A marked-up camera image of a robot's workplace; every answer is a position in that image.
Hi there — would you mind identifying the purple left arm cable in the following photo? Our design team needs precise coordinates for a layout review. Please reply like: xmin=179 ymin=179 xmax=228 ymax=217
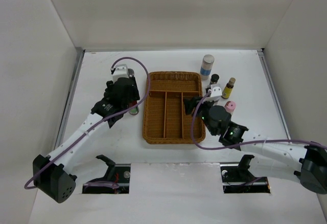
xmin=24 ymin=56 xmax=150 ymax=190

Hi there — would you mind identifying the pink lid spice shaker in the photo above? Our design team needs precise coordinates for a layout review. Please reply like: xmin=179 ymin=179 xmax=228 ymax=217
xmin=224 ymin=101 xmax=236 ymax=115

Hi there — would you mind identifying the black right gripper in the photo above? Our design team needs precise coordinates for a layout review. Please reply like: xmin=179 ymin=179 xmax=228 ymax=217
xmin=183 ymin=95 xmax=218 ymax=136

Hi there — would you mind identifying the brown wicker divided basket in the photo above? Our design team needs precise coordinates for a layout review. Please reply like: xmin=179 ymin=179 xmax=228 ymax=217
xmin=143 ymin=72 xmax=202 ymax=145

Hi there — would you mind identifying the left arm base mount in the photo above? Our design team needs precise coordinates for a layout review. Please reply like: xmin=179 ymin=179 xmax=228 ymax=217
xmin=82 ymin=155 xmax=131 ymax=194

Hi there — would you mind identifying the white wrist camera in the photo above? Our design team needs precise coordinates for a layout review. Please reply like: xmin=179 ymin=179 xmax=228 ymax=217
xmin=205 ymin=84 xmax=222 ymax=103
xmin=112 ymin=64 xmax=129 ymax=82

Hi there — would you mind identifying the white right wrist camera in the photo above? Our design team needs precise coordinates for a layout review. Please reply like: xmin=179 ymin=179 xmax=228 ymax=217
xmin=205 ymin=84 xmax=222 ymax=103

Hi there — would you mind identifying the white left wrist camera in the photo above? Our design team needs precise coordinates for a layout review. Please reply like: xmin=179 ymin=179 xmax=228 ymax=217
xmin=112 ymin=64 xmax=129 ymax=82

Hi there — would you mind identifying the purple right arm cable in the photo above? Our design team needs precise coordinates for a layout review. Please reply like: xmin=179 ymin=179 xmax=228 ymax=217
xmin=191 ymin=92 xmax=327 ymax=151

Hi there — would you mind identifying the green label sauce bottle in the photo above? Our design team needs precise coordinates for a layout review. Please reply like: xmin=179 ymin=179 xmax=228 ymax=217
xmin=129 ymin=101 xmax=139 ymax=116

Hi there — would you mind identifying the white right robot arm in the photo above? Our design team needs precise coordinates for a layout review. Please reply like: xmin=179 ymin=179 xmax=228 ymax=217
xmin=183 ymin=96 xmax=326 ymax=194

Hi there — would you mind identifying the yellow label brown bottle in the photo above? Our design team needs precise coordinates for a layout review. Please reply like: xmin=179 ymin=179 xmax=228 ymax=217
xmin=221 ymin=77 xmax=236 ymax=99

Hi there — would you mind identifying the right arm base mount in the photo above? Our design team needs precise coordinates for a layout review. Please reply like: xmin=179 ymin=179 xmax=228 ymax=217
xmin=220 ymin=154 xmax=270 ymax=194

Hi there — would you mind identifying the dark pepper spice bottle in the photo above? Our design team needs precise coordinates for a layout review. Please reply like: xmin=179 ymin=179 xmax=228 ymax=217
xmin=209 ymin=74 xmax=220 ymax=86

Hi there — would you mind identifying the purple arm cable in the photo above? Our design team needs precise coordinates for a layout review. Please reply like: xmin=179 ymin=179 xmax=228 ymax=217
xmin=24 ymin=56 xmax=150 ymax=190
xmin=191 ymin=92 xmax=327 ymax=151

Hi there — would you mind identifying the tall white pearl jar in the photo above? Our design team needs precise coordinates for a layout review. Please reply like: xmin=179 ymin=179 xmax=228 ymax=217
xmin=200 ymin=54 xmax=215 ymax=80

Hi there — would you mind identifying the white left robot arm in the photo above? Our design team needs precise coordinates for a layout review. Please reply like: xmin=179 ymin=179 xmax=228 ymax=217
xmin=32 ymin=77 xmax=140 ymax=204

